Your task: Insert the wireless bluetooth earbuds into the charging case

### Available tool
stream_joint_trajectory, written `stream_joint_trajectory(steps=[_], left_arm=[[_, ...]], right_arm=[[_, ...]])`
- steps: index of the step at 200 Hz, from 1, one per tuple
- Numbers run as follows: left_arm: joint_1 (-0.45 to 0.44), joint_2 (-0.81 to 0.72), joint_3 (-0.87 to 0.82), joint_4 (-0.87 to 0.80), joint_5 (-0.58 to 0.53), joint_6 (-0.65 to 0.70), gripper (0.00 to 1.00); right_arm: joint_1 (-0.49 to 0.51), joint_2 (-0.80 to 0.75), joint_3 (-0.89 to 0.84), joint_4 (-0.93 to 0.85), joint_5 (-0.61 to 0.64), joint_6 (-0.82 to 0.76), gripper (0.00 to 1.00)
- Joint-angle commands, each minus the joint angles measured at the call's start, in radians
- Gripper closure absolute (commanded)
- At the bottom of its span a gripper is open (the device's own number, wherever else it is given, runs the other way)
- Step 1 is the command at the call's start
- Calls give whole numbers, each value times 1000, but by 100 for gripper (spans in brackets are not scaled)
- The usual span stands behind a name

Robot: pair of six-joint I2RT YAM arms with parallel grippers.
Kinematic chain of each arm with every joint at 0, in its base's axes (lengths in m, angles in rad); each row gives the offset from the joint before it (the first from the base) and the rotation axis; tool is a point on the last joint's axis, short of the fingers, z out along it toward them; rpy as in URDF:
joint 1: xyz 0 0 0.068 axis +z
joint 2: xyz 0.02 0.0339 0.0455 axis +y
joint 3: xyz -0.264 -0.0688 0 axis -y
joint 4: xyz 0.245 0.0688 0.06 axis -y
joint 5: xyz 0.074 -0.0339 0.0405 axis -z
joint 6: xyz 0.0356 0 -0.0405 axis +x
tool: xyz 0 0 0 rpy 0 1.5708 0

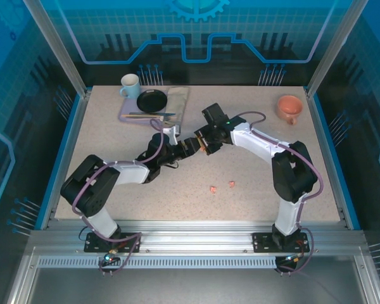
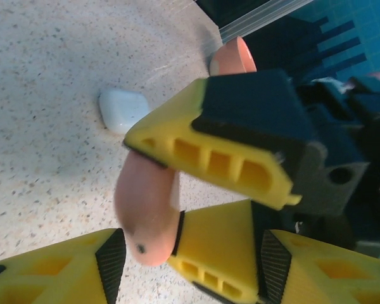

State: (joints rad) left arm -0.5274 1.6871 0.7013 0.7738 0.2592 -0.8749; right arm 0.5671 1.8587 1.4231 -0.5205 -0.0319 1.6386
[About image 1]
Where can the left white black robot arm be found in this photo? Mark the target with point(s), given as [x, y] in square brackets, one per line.
[130, 172]

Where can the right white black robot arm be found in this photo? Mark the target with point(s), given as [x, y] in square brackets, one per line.
[256, 142]

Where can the beige cloth napkin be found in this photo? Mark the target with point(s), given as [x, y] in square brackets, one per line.
[179, 101]

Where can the dark table knife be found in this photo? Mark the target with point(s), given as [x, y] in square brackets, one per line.
[145, 113]

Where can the black round plate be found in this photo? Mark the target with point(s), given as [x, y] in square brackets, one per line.
[152, 101]

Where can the lavender placemat tray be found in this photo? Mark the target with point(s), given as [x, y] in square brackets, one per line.
[128, 107]

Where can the light blue mug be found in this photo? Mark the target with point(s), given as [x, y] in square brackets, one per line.
[131, 90]

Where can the orange ceramic cup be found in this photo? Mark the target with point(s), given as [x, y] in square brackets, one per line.
[289, 106]

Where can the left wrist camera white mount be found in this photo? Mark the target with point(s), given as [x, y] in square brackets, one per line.
[172, 132]

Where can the aluminium side rail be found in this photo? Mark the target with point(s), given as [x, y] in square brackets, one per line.
[76, 126]
[320, 126]

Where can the aluminium front rail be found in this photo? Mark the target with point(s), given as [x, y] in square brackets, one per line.
[193, 237]

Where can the aluminium base frame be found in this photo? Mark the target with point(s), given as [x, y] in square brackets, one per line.
[193, 285]

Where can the aluminium frame post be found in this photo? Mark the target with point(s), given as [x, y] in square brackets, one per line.
[335, 47]
[57, 47]

